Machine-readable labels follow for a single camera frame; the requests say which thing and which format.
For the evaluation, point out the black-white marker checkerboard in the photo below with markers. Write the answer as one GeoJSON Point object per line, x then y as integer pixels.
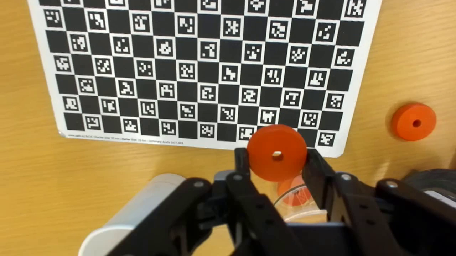
{"type": "Point", "coordinates": [189, 72]}

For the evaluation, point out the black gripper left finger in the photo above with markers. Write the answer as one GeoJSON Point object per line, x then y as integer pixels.
{"type": "Point", "coordinates": [214, 218]}

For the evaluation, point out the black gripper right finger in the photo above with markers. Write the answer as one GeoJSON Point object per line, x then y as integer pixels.
{"type": "Point", "coordinates": [379, 223]}

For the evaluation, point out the clear plastic cup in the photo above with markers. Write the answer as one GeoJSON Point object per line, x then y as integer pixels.
{"type": "Point", "coordinates": [303, 213]}

